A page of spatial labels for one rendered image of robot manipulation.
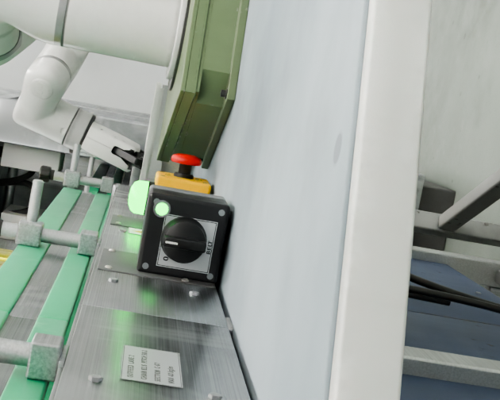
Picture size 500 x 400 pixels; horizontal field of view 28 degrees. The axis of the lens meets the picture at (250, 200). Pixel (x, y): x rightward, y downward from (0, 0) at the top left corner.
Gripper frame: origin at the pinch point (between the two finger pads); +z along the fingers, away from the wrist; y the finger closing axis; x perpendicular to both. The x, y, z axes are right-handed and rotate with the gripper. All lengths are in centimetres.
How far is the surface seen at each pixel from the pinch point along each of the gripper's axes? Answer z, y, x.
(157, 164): -1.5, 10.2, 1.5
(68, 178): -14.2, 14.7, -6.6
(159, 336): 0, 111, 0
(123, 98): -18, -346, -11
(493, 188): 57, 5, 24
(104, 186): -8.2, 14.7, -5.4
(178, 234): 0, 90, 4
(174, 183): -1, 60, 5
